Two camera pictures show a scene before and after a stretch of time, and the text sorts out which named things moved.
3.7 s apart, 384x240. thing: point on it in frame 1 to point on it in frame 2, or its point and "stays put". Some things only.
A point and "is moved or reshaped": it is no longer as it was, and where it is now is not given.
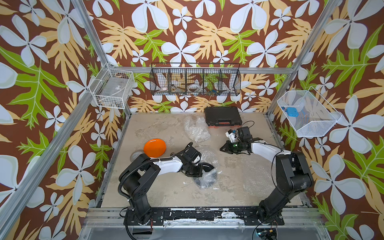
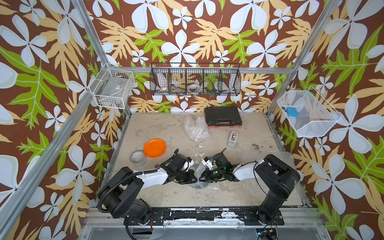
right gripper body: (233, 147) to (212, 175)
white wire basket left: (112, 87) stays put
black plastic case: (223, 116) stays put
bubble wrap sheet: (209, 178) is moved or reshaped
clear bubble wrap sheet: (196, 128) stays put
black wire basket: (195, 79) stays put
